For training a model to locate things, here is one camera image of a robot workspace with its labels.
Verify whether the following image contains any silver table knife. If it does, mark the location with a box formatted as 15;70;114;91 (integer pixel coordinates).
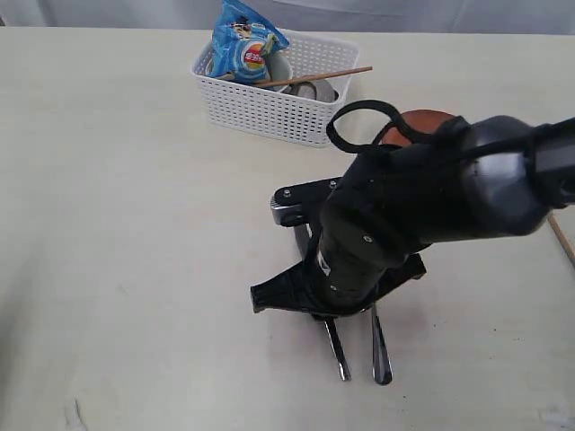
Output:
309;224;352;383

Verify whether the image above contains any black looped cable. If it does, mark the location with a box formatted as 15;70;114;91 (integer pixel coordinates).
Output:
325;100;473;156

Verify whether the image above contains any brown round plate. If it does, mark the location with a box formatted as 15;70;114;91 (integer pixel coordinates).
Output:
380;109;455;147

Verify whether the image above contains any silver fork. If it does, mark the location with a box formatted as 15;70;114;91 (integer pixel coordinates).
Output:
370;303;393;386

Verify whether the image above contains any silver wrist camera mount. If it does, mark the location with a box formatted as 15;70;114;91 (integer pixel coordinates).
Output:
270;177;341;227

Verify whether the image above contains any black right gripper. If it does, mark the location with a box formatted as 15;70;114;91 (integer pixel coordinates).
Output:
249;152;428;319

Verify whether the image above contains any blue chip bag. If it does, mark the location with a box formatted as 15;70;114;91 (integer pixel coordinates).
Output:
208;1;289;84

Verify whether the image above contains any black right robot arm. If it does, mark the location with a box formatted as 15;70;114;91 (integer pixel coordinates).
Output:
251;116;574;317

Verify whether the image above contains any white perforated plastic basket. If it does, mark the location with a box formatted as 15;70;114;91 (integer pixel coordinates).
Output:
190;29;359;147

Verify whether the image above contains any brown wooden chopstick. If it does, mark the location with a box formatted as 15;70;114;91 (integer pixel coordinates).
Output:
253;66;373;88
547;214;575;267

